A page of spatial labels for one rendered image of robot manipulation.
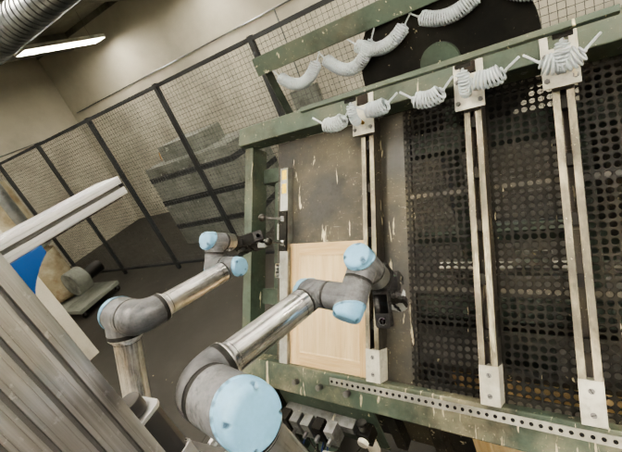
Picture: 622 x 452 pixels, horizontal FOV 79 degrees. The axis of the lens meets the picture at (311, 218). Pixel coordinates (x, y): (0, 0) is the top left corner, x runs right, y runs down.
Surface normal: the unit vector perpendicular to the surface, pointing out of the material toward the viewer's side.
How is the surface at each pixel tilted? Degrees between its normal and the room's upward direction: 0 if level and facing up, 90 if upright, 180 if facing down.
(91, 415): 90
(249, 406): 84
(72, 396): 90
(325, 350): 53
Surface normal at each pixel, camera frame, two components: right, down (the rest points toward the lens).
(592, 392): -0.60, -0.10
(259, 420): 0.67, -0.12
